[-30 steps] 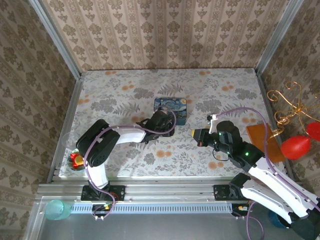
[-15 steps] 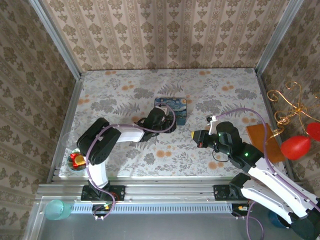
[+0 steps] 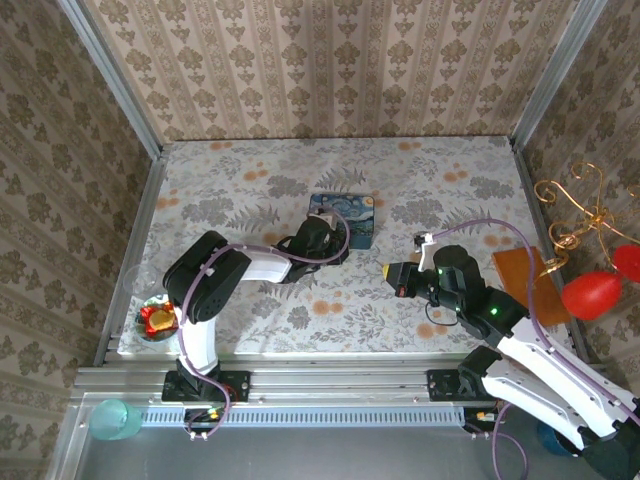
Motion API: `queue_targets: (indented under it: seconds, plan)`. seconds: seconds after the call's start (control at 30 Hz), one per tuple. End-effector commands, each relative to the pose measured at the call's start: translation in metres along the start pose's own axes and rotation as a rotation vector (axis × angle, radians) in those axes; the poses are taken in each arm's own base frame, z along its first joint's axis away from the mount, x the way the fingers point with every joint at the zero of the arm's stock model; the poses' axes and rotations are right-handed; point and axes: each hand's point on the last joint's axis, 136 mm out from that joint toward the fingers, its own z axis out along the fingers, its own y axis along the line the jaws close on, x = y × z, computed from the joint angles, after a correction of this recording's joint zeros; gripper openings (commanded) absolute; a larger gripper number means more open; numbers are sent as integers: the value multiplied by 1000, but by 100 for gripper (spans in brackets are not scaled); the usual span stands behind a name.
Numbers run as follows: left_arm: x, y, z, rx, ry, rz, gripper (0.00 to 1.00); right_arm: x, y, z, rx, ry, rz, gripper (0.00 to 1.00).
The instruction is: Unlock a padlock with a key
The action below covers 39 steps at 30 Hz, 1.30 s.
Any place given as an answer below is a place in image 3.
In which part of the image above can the starry night tin box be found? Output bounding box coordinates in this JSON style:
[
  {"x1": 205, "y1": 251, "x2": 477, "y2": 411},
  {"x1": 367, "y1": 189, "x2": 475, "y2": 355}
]
[{"x1": 308, "y1": 193, "x2": 377, "y2": 252}]

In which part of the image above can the orange wooden block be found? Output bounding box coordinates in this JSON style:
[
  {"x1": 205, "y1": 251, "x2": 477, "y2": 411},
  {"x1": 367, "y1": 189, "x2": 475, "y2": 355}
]
[{"x1": 492, "y1": 245, "x2": 574, "y2": 327}]

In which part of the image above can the floral tablecloth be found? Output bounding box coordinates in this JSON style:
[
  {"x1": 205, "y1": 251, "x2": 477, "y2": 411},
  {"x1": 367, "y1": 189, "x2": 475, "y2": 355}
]
[{"x1": 118, "y1": 135, "x2": 584, "y2": 357}]

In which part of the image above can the large red balloon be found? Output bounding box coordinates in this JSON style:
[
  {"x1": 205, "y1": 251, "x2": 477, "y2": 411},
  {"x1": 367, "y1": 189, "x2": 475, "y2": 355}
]
[{"x1": 560, "y1": 271, "x2": 624, "y2": 322}]

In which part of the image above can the small black controller board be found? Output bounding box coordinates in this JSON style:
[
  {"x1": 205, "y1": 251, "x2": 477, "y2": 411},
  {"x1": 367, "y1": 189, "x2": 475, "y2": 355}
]
[
  {"x1": 183, "y1": 405, "x2": 232, "y2": 435},
  {"x1": 462, "y1": 407, "x2": 501, "y2": 434}
]

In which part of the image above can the red yellow toy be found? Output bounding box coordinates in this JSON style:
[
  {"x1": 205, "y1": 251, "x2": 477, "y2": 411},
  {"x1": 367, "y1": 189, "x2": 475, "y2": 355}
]
[{"x1": 139, "y1": 299, "x2": 180, "y2": 334}]

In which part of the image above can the small red balloon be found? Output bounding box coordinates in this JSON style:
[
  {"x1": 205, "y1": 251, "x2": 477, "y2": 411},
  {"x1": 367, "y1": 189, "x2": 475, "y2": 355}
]
[{"x1": 613, "y1": 244, "x2": 640, "y2": 281}]

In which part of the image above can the clear plastic cup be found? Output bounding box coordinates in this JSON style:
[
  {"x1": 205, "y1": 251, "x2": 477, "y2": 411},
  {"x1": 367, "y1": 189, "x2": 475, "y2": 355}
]
[{"x1": 123, "y1": 264, "x2": 159, "y2": 296}]

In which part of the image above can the dark blue mug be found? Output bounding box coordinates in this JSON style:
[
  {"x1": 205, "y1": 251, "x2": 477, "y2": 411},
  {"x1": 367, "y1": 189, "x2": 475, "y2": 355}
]
[{"x1": 536, "y1": 422, "x2": 574, "y2": 457}]

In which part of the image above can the glass bowl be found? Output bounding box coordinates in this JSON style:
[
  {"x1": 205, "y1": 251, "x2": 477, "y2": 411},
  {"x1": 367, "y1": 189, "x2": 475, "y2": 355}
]
[{"x1": 133, "y1": 293, "x2": 182, "y2": 344}]

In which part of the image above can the teal plastic cup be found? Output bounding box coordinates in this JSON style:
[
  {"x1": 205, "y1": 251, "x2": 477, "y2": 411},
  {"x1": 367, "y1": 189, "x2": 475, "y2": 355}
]
[{"x1": 89, "y1": 398, "x2": 144, "y2": 442}]

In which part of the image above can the thin black wire loop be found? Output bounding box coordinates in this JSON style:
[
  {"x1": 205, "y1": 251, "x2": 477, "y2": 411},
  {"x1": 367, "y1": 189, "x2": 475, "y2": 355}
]
[{"x1": 423, "y1": 298, "x2": 459, "y2": 328}]

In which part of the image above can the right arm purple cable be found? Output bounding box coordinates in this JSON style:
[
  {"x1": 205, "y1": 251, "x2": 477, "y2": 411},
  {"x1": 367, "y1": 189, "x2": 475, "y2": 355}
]
[{"x1": 432, "y1": 218, "x2": 640, "y2": 480}]

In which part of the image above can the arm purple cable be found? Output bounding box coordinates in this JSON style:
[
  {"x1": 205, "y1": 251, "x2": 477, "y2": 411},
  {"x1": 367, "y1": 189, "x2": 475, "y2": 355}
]
[
  {"x1": 432, "y1": 218, "x2": 640, "y2": 480},
  {"x1": 177, "y1": 207, "x2": 352, "y2": 442}
]

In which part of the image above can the aluminium side rail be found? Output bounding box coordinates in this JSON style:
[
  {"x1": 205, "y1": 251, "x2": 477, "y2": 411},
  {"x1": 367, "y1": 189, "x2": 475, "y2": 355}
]
[
  {"x1": 93, "y1": 152, "x2": 170, "y2": 369},
  {"x1": 509, "y1": 139, "x2": 601, "y2": 371}
]

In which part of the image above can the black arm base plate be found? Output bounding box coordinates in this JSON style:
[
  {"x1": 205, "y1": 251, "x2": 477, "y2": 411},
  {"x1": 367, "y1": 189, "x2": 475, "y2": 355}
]
[
  {"x1": 426, "y1": 368, "x2": 501, "y2": 403},
  {"x1": 162, "y1": 368, "x2": 252, "y2": 404}
]

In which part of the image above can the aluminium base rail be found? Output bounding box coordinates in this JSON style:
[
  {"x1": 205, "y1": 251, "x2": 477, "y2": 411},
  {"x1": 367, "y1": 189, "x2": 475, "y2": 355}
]
[{"x1": 74, "y1": 355, "x2": 606, "y2": 407}]

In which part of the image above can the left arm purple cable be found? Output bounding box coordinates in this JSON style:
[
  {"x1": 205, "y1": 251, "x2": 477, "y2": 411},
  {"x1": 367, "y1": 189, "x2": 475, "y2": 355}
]
[{"x1": 177, "y1": 207, "x2": 352, "y2": 442}]

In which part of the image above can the gold wire ornament stand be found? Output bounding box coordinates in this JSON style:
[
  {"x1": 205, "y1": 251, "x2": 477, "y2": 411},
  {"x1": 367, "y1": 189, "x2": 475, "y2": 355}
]
[{"x1": 524, "y1": 160, "x2": 640, "y2": 292}]

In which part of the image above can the slotted grey cable duct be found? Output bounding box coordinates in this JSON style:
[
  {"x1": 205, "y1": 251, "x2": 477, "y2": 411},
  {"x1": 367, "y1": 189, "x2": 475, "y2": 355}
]
[{"x1": 142, "y1": 403, "x2": 466, "y2": 429}]

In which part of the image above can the aluminium corner post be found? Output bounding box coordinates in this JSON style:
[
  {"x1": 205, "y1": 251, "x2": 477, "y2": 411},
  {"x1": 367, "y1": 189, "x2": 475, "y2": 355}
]
[
  {"x1": 57, "y1": 0, "x2": 166, "y2": 159},
  {"x1": 508, "y1": 0, "x2": 609, "y2": 154}
]

